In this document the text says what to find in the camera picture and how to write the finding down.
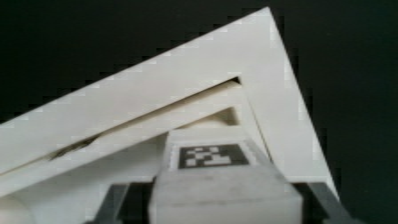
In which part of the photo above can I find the white table leg tagged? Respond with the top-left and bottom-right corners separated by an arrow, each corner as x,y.
149,126 -> 304,224

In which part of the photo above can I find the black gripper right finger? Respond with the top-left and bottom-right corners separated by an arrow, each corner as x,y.
293,182 -> 366,224

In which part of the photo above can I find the white square tabletop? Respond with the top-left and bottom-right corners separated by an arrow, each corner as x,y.
0,81 -> 261,224

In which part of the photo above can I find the white U-shaped obstacle fence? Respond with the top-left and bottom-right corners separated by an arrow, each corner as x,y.
0,6 -> 341,201

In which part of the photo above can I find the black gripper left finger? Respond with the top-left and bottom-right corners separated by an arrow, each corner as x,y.
87,182 -> 153,224

